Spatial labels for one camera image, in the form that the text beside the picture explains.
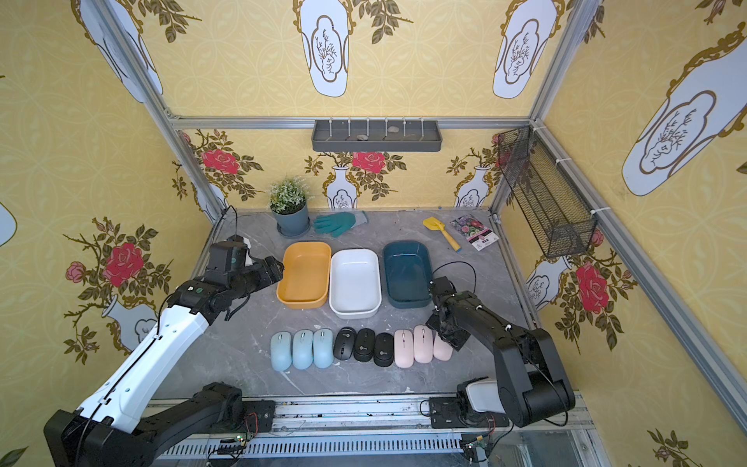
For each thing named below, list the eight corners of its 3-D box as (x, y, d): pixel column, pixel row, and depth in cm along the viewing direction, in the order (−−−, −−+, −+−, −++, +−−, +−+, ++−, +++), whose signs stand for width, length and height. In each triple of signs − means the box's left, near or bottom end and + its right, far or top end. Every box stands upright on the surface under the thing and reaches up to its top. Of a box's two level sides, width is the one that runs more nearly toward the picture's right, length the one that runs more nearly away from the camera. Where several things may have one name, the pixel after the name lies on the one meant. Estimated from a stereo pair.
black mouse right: (373, 366, 84) (373, 363, 82) (374, 336, 90) (374, 332, 87) (393, 366, 84) (394, 363, 82) (392, 336, 90) (393, 332, 87)
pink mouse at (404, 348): (394, 368, 84) (395, 365, 82) (393, 332, 90) (393, 329, 88) (415, 368, 84) (416, 365, 82) (412, 332, 90) (413, 329, 88)
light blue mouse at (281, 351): (273, 374, 82) (270, 371, 80) (273, 336, 89) (270, 332, 87) (293, 369, 83) (290, 366, 81) (291, 332, 90) (289, 328, 88)
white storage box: (327, 320, 93) (324, 311, 88) (334, 259, 108) (332, 249, 103) (381, 320, 93) (381, 311, 88) (381, 259, 108) (381, 249, 103)
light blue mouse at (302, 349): (294, 372, 83) (291, 369, 80) (294, 334, 90) (292, 330, 87) (314, 368, 83) (312, 365, 81) (313, 331, 90) (311, 327, 88)
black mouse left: (334, 360, 85) (333, 357, 83) (336, 329, 91) (336, 326, 89) (355, 360, 85) (355, 357, 83) (357, 329, 91) (356, 326, 89)
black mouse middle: (353, 361, 85) (353, 358, 83) (355, 331, 90) (354, 328, 89) (375, 361, 85) (375, 358, 83) (375, 331, 90) (375, 328, 89)
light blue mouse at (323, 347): (314, 370, 83) (313, 366, 81) (314, 333, 90) (312, 329, 88) (335, 366, 84) (334, 363, 81) (333, 330, 91) (331, 326, 88)
